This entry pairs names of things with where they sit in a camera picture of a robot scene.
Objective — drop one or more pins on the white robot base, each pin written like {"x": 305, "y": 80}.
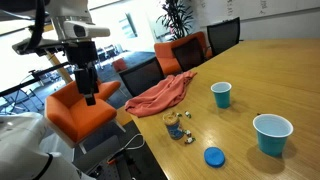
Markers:
{"x": 21, "y": 157}

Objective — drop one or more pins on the blue peanut butter jar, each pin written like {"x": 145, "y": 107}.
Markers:
{"x": 173, "y": 125}

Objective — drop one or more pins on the black mesh office chair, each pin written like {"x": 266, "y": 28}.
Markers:
{"x": 224, "y": 35}
{"x": 141, "y": 77}
{"x": 189, "y": 53}

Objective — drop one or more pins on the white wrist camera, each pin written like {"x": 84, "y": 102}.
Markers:
{"x": 79, "y": 29}

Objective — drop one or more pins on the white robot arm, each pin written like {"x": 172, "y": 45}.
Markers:
{"x": 62, "y": 25}

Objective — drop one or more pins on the blue plastic cup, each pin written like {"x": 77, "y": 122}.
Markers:
{"x": 272, "y": 133}
{"x": 221, "y": 91}

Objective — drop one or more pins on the near blue plastic cup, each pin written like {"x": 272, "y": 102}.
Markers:
{"x": 272, "y": 133}

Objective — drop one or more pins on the orange armchair far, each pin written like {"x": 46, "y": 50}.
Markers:
{"x": 166, "y": 52}

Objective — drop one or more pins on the potted plant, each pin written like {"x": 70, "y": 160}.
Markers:
{"x": 177, "y": 18}

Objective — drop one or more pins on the orange cloth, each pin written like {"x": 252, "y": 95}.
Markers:
{"x": 167, "y": 93}

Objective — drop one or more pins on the far blue plastic cup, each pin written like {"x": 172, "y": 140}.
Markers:
{"x": 221, "y": 91}

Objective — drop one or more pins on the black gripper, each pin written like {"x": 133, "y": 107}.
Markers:
{"x": 83, "y": 55}

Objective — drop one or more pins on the blue round lid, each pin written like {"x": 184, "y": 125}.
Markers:
{"x": 214, "y": 157}

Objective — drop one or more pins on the orange armchair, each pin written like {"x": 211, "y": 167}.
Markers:
{"x": 69, "y": 115}
{"x": 166, "y": 52}

